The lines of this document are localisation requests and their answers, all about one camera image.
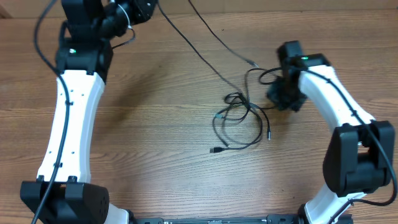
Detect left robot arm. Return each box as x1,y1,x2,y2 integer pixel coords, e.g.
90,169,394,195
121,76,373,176
20,0,156,223

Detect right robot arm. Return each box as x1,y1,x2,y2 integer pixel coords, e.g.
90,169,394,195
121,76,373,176
267,40,397,223

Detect black USB-A cable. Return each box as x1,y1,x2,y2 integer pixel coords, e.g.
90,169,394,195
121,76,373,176
157,0,264,154

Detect black USB-C cable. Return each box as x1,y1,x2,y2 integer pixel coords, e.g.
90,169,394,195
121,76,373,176
188,0,282,141

